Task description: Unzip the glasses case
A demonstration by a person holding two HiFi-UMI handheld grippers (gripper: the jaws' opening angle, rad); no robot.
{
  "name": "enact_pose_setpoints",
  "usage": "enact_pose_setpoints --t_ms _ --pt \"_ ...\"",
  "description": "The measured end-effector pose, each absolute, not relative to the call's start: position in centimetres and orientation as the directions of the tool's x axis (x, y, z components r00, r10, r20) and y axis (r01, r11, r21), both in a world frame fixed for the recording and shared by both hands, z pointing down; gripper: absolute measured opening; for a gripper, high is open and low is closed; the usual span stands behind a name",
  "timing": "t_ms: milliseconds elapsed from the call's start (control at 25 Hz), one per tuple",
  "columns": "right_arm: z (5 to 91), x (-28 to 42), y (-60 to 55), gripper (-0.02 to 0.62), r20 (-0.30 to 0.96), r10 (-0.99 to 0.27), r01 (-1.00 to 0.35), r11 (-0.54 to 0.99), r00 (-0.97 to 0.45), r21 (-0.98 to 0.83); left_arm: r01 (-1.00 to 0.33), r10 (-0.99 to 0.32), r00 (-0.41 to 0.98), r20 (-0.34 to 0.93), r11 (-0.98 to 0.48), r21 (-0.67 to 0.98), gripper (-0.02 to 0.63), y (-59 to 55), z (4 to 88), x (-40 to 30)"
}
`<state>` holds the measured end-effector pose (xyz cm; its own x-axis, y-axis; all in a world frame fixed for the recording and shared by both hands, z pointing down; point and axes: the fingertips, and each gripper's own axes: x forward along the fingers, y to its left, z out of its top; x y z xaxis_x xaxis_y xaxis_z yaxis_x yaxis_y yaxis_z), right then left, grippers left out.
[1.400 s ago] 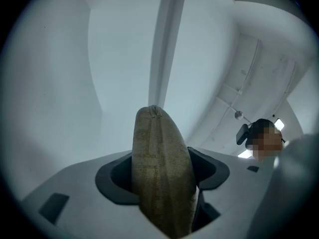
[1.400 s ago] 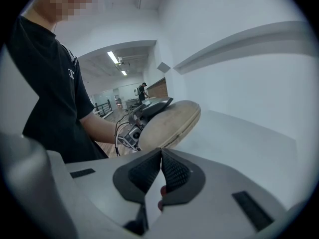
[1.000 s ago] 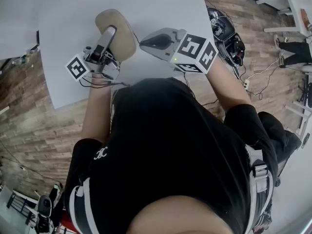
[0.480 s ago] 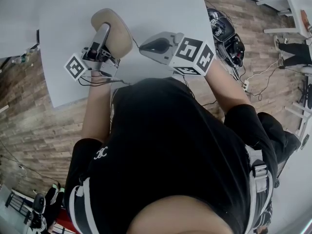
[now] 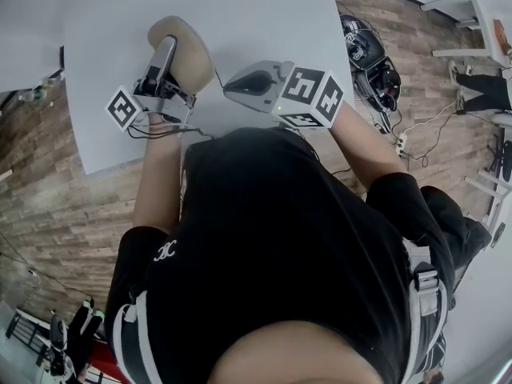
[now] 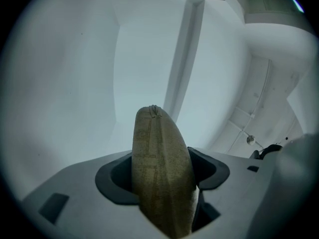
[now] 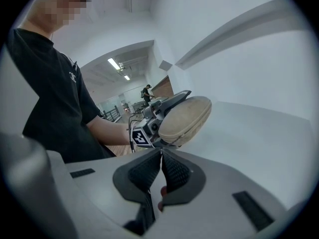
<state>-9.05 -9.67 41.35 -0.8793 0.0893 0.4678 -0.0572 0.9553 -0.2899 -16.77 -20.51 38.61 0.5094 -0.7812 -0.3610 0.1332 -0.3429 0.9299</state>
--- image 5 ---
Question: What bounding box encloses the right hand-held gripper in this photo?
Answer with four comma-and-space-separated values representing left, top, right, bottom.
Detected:
222, 60, 346, 130

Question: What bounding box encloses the black jacket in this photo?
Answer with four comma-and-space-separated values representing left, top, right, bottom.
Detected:
455, 210, 493, 258

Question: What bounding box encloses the person's right forearm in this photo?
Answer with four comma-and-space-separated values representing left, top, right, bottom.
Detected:
330, 102, 409, 190

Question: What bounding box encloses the orange flat object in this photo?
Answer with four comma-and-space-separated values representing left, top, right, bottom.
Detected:
492, 18, 507, 51

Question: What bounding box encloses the grey handheld device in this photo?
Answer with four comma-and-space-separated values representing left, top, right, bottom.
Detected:
49, 314, 68, 350

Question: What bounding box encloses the person's left forearm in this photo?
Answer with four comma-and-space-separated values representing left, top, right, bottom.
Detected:
131, 126, 187, 235

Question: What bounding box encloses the small white side table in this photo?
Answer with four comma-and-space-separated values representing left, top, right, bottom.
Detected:
419, 0, 512, 70

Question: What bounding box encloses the person's black t-shirt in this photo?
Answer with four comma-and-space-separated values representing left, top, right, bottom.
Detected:
104, 126, 469, 384

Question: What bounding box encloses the person's chin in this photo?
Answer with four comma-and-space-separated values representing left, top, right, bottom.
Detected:
210, 320, 381, 384

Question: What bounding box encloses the clear plastic container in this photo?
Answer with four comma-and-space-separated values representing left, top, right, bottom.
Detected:
39, 74, 65, 91

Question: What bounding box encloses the white desk frame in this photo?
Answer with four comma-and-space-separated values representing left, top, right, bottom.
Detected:
463, 112, 512, 231

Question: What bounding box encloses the white power cable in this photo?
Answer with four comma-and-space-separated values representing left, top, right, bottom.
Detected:
402, 98, 461, 138

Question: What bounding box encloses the grey backpack strap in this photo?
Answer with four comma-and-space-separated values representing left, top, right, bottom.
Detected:
402, 238, 449, 379
111, 290, 161, 384

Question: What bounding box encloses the thin dark floor cable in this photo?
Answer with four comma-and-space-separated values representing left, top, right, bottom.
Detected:
0, 230, 85, 295

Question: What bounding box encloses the black equipment pile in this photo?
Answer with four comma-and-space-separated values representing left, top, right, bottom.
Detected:
339, 13, 403, 115

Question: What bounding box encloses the person's left hand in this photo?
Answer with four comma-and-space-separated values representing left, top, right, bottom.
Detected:
144, 111, 177, 130

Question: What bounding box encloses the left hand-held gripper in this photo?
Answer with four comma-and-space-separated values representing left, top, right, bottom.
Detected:
106, 34, 198, 132

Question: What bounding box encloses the black metal railing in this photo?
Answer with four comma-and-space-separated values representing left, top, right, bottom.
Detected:
6, 309, 49, 370

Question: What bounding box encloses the red floor panel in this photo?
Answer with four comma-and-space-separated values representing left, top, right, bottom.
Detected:
86, 350, 121, 384

